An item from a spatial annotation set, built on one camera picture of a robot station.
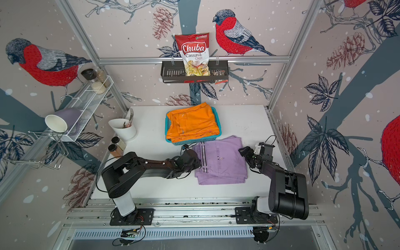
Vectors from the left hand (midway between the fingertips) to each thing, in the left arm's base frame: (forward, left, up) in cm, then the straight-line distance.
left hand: (204, 159), depth 91 cm
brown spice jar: (+3, +52, +5) cm, 52 cm away
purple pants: (-1, -10, 0) cm, 10 cm away
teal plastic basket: (+13, -2, +3) cm, 14 cm away
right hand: (+5, -23, +1) cm, 24 cm away
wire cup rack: (-8, +68, +26) cm, 73 cm away
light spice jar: (+8, +52, +5) cm, 53 cm away
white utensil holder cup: (+17, +50, +2) cm, 53 cm away
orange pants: (+22, +5, +8) cm, 24 cm away
